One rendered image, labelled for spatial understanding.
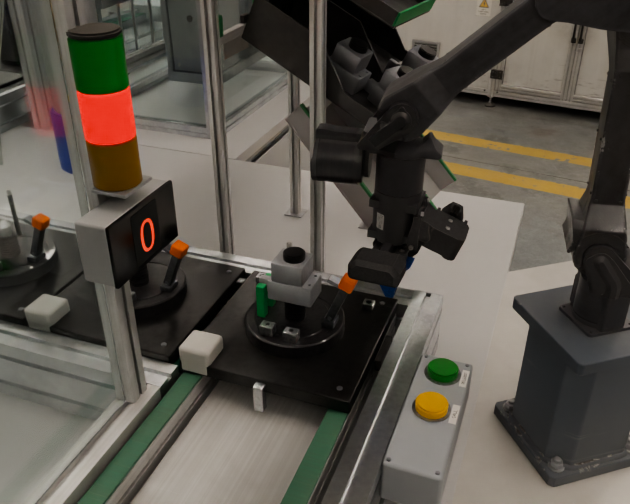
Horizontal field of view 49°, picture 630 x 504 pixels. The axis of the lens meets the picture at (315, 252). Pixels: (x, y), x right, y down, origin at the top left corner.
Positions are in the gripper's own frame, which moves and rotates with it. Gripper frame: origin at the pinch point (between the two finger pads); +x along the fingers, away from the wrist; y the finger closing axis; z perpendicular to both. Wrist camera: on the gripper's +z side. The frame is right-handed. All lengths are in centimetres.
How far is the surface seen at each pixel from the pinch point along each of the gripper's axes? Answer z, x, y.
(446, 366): 8.6, 11.7, -1.1
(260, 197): -46, 23, 56
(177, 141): -82, 23, 79
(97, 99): -24.2, -26.3, -21.9
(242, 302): -23.1, 12.2, 2.6
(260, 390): -12.5, 12.8, -13.4
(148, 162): -81, 23, 64
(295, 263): -12.7, 0.6, -1.6
